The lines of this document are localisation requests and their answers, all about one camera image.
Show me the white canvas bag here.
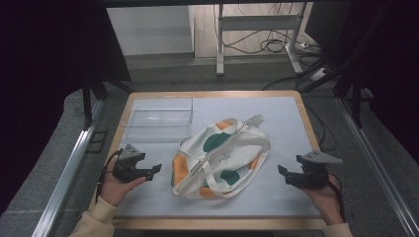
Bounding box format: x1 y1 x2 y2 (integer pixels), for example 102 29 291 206
171 114 272 199

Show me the left hand-held gripper black cable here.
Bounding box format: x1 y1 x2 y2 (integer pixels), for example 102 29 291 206
95 149 124 202

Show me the white metal stand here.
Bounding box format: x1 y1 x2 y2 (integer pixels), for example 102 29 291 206
215 3 309 77

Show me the right hand-held gripper black cable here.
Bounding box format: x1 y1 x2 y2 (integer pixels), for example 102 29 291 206
326 172 348 223

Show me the black curtain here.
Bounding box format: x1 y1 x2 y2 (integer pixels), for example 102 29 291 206
0 0 132 215
329 0 419 166

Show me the black floor grid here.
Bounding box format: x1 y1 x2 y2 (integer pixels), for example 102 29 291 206
85 130 109 154

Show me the tangle of black floor cables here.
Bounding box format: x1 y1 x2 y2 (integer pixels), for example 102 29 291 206
221 29 319 56

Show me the black metal stand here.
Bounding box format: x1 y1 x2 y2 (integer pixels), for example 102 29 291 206
334 63 368 129
81 78 134 130

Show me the white power strip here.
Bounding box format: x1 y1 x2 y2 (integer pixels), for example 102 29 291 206
308 66 331 82

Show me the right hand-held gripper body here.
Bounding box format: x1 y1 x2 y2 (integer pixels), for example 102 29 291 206
285 150 344 191

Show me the white cabinet panel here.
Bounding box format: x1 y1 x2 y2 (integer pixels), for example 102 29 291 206
106 5 196 57

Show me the person's left hand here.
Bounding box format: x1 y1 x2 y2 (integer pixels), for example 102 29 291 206
99 157 147 207

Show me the black floor cable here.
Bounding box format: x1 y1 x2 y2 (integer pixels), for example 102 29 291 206
302 98 338 152

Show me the hand-held gripper black cable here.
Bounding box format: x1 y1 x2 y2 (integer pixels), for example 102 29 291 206
326 172 348 223
95 149 124 202

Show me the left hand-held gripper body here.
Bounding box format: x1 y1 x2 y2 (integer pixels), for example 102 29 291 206
112 143 155 184

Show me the person's right hand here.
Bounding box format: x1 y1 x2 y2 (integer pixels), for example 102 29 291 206
297 176 345 227

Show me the aluminium rail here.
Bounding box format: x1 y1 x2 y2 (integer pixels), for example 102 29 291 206
335 97 419 237
32 98 107 237

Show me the clear plastic box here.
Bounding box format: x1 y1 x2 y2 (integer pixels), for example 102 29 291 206
121 97 194 144

